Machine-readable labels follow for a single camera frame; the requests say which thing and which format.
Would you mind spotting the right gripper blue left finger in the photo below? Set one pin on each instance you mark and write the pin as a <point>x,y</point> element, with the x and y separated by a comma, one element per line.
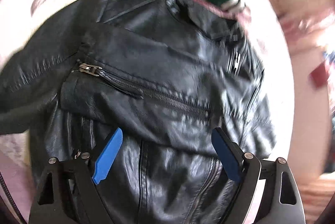
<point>53,201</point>

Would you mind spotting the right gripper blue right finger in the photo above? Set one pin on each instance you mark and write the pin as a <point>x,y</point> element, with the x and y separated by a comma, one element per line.
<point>281,201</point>

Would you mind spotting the black leather jacket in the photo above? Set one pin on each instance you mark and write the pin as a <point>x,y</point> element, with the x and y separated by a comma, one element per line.
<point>165,72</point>

